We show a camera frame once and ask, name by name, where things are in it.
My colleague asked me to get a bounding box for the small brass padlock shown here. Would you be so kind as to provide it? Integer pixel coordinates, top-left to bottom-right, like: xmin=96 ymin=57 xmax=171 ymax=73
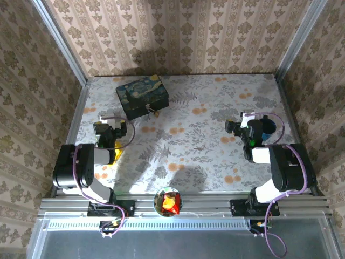
xmin=145 ymin=104 xmax=160 ymax=118

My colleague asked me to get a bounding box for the starry night painted box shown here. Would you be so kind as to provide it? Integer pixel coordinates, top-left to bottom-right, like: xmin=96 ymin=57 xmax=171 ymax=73
xmin=115 ymin=74 xmax=170 ymax=121

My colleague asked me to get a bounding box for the dark blue mug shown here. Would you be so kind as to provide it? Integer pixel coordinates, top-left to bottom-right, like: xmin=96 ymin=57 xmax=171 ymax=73
xmin=260 ymin=114 xmax=278 ymax=142

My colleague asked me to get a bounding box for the yellow plastic object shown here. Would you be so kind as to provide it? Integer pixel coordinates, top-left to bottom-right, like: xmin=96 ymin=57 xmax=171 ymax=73
xmin=112 ymin=141 xmax=126 ymax=166

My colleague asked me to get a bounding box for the round bowl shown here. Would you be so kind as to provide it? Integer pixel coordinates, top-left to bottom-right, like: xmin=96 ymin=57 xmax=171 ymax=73
xmin=153 ymin=186 xmax=183 ymax=218

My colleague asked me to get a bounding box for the red yellow snack wrapper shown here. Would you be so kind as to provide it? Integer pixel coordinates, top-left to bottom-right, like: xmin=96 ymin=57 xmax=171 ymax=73
xmin=161 ymin=192 xmax=181 ymax=215

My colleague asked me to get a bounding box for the grey metal panel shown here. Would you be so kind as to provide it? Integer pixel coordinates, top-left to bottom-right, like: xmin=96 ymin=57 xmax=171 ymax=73
xmin=26 ymin=212 xmax=341 ymax=259

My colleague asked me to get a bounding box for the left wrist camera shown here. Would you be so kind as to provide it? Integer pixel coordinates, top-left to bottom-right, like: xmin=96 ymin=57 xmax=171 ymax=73
xmin=99 ymin=115 xmax=122 ymax=128

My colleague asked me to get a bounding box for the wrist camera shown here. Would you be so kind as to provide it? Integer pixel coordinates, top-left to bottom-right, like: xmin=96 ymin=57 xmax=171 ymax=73
xmin=240 ymin=108 xmax=256 ymax=128
xmin=99 ymin=115 xmax=122 ymax=128

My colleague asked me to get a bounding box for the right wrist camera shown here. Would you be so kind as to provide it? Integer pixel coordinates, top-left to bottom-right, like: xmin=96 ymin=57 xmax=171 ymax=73
xmin=240 ymin=108 xmax=256 ymax=128

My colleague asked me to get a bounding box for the aluminium table edge rail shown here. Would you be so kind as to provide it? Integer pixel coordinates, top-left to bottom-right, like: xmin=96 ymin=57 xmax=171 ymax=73
xmin=50 ymin=78 xmax=91 ymax=198
xmin=274 ymin=74 xmax=325 ymax=197

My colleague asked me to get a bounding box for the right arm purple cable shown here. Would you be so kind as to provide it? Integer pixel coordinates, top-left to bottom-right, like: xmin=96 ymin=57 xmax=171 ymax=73
xmin=252 ymin=112 xmax=309 ymax=258

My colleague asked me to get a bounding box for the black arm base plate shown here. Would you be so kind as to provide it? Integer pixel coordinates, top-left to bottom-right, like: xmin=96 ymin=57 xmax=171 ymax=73
xmin=87 ymin=199 xmax=135 ymax=218
xmin=230 ymin=199 xmax=280 ymax=217

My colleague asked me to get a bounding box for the long aluminium extrusion rail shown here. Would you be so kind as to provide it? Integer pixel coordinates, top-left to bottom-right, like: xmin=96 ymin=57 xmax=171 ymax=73
xmin=37 ymin=192 xmax=334 ymax=217

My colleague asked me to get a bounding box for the black cable connector box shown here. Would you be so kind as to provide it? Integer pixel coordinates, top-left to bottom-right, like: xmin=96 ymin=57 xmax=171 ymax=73
xmin=99 ymin=220 xmax=122 ymax=236
xmin=249 ymin=219 xmax=273 ymax=235

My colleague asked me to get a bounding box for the aluminium frame post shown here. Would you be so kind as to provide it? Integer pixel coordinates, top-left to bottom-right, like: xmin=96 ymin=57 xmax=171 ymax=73
xmin=31 ymin=0 xmax=89 ymax=86
xmin=274 ymin=0 xmax=330 ymax=81

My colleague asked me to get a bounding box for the white slotted cable duct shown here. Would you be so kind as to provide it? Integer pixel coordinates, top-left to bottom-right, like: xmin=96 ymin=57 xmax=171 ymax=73
xmin=47 ymin=218 xmax=252 ymax=231

